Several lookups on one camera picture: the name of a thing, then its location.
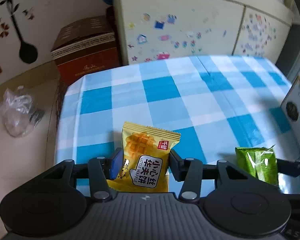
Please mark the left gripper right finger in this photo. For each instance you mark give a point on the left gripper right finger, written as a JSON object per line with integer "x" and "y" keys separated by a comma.
{"x": 189, "y": 171}

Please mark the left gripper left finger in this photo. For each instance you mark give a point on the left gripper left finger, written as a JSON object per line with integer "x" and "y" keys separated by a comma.
{"x": 102, "y": 169}

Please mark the green snack packet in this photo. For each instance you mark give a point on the green snack packet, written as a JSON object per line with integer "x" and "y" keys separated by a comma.
{"x": 260, "y": 163}

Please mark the yellow waffle snack packet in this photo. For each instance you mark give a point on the yellow waffle snack packet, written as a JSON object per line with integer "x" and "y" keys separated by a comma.
{"x": 145, "y": 159}

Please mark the brown cardboard box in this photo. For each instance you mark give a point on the brown cardboard box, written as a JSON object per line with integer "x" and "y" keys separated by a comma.
{"x": 298, "y": 109}

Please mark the blue checkered tablecloth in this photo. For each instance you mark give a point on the blue checkered tablecloth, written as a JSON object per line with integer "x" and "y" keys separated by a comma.
{"x": 216, "y": 103}

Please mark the clear plastic bag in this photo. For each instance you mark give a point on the clear plastic bag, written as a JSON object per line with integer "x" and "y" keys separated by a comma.
{"x": 20, "y": 112}

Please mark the red brown gift box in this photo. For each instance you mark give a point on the red brown gift box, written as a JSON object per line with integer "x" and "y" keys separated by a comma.
{"x": 84, "y": 47}

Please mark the cream cabinet with stickers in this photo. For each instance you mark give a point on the cream cabinet with stickers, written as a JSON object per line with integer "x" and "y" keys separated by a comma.
{"x": 152, "y": 30}

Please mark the black vase wall decal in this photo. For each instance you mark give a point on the black vase wall decal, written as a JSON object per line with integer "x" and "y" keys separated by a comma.
{"x": 28, "y": 53}

